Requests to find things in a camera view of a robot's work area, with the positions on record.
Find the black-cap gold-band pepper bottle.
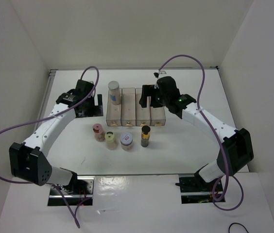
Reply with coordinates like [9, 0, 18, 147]
[141, 125, 151, 147]

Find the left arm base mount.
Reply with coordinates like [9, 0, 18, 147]
[47, 176, 95, 207]

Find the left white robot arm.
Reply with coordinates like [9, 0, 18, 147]
[9, 79, 103, 194]

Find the clear bin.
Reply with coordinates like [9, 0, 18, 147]
[135, 88, 151, 127]
[121, 88, 136, 127]
[150, 106, 166, 127]
[106, 95, 122, 127]

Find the yellow-lid spice jar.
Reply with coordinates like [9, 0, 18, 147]
[105, 131, 118, 150]

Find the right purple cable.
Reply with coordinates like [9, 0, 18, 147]
[160, 54, 245, 211]

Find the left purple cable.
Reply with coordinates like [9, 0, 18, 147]
[0, 66, 100, 229]

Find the black cable on floor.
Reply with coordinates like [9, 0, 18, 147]
[228, 222, 249, 233]

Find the pink-lid spice jar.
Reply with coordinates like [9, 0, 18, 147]
[92, 123, 105, 142]

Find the tall silver-lid blue-label spice jar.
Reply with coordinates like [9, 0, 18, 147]
[108, 81, 121, 105]

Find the white-lid red-label spice jar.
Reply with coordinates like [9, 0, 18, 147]
[120, 132, 134, 151]

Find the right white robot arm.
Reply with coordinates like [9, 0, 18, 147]
[139, 76, 254, 191]

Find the purple cable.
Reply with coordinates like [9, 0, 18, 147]
[160, 54, 245, 211]
[0, 66, 100, 229]

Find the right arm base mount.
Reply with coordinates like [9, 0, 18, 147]
[175, 175, 216, 204]

